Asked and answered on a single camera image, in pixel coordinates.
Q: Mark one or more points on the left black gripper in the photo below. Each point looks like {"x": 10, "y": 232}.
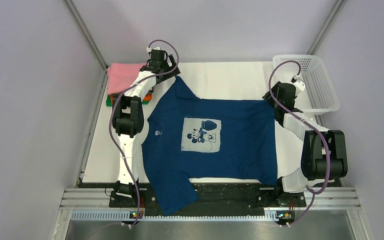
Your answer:
{"x": 172, "y": 70}

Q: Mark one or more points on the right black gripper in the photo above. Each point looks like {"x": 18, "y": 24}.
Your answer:
{"x": 274, "y": 90}

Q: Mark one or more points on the dark blue t shirt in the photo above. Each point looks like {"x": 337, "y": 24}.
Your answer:
{"x": 191, "y": 137}

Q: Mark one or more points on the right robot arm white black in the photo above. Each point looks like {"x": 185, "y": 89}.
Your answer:
{"x": 323, "y": 157}

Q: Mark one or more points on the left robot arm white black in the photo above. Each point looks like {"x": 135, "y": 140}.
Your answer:
{"x": 127, "y": 117}

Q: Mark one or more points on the orange folded t shirt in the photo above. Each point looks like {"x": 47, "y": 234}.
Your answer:
{"x": 147, "y": 97}

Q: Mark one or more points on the white plastic basket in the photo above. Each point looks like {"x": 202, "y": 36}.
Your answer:
{"x": 319, "y": 96}

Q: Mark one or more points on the pink folded t shirt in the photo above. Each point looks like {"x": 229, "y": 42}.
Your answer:
{"x": 121, "y": 76}

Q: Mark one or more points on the green folded t shirt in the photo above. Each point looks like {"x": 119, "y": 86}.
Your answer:
{"x": 108, "y": 102}

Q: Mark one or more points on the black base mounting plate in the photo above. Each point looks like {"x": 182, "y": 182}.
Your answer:
{"x": 213, "y": 200}

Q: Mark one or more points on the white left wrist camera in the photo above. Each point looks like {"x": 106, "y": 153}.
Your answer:
{"x": 150, "y": 49}

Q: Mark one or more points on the aluminium frame rail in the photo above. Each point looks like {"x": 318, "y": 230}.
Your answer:
{"x": 332, "y": 198}

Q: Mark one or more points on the white slotted cable duct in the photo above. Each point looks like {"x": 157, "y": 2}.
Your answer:
{"x": 129, "y": 216}

